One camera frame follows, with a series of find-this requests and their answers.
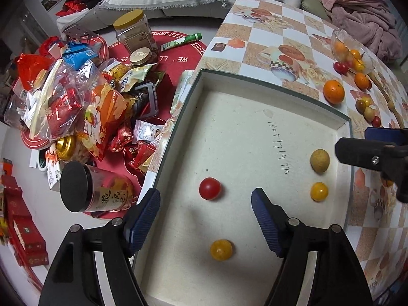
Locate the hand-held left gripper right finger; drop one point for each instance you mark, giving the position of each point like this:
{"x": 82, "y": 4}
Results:
{"x": 266, "y": 226}

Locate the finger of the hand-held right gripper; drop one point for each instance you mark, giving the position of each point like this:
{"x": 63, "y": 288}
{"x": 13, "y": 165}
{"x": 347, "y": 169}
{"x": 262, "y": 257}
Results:
{"x": 357, "y": 153}
{"x": 387, "y": 136}

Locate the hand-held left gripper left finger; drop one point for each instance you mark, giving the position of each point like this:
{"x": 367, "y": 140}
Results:
{"x": 143, "y": 221}

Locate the shallow white box tray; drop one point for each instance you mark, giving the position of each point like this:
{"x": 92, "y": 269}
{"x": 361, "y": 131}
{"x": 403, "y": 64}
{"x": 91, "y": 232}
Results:
{"x": 239, "y": 134}

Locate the tan round longan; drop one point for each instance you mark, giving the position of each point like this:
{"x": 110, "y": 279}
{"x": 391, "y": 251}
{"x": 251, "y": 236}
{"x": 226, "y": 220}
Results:
{"x": 319, "y": 161}
{"x": 370, "y": 114}

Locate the yellow cherry tomato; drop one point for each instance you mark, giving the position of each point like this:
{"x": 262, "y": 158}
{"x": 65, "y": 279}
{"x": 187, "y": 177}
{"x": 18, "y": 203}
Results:
{"x": 355, "y": 54}
{"x": 368, "y": 101}
{"x": 319, "y": 191}
{"x": 221, "y": 250}
{"x": 359, "y": 66}

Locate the yellow-green round fruit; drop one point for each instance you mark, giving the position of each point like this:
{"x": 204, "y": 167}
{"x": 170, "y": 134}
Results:
{"x": 360, "y": 106}

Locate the wooden stick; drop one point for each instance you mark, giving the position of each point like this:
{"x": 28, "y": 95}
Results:
{"x": 381, "y": 87}

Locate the can with black lid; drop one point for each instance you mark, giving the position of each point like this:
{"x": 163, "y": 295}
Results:
{"x": 95, "y": 194}

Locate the small orange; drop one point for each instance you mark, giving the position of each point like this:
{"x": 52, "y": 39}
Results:
{"x": 361, "y": 80}
{"x": 340, "y": 49}

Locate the large orange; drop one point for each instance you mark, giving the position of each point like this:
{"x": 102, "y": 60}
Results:
{"x": 334, "y": 91}

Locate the clear glass bowl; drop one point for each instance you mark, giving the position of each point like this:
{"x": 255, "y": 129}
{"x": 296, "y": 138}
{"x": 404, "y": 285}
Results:
{"x": 338, "y": 35}

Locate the stack of red boxes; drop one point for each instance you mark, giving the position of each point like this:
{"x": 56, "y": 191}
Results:
{"x": 24, "y": 229}

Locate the black grey plastic holder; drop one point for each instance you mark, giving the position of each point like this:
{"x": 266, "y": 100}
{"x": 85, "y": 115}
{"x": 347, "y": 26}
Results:
{"x": 152, "y": 98}

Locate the pink blanket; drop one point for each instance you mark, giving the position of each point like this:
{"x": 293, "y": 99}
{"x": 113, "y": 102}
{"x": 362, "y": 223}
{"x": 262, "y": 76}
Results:
{"x": 360, "y": 16}

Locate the pile of snack packets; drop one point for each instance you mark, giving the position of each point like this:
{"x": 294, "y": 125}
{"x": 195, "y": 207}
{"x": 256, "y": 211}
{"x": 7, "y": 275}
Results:
{"x": 63, "y": 102}

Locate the green cushion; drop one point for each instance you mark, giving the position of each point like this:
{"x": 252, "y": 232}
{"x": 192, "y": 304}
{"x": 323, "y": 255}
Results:
{"x": 314, "y": 6}

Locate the checkered printed tablecloth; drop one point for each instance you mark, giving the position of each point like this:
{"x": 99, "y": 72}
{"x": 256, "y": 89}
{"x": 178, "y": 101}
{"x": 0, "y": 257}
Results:
{"x": 264, "y": 35}

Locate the round red mat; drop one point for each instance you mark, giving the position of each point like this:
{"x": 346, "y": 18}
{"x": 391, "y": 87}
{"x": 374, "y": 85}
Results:
{"x": 178, "y": 62}

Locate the small jar with gold lid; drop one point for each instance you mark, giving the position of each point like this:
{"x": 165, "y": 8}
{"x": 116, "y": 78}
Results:
{"x": 141, "y": 56}

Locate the green tube packet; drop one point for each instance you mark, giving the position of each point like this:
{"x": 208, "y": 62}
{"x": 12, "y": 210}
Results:
{"x": 181, "y": 41}

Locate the plastic jar with yellow lid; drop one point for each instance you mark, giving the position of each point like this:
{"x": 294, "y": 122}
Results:
{"x": 134, "y": 35}

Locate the metal bracket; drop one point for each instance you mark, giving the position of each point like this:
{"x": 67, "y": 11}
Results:
{"x": 79, "y": 33}

